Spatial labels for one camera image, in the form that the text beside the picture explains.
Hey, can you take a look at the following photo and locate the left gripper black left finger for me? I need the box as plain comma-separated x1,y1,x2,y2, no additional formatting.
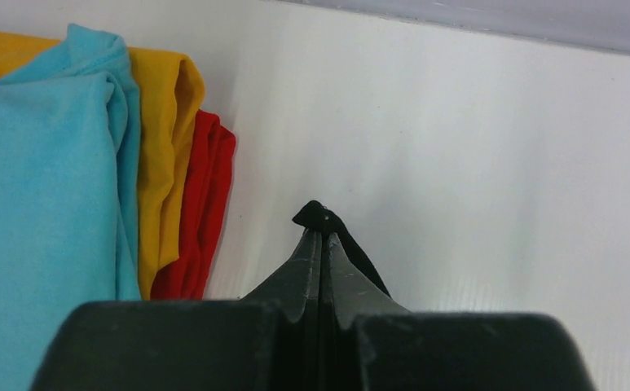
32,231,321,390

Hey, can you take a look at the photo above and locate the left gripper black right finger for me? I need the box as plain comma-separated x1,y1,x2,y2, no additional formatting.
324,236,594,390

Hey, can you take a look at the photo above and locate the black t-shirt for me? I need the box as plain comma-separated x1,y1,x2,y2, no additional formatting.
292,200,393,299

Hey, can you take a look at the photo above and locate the folded red t-shirt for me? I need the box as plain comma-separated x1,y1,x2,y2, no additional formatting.
151,111,236,300

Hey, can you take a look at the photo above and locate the folded yellow t-shirt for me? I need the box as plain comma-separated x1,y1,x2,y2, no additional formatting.
0,32,205,300

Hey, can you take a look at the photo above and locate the folded cyan t-shirt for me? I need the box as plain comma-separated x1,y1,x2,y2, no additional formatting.
0,24,141,390

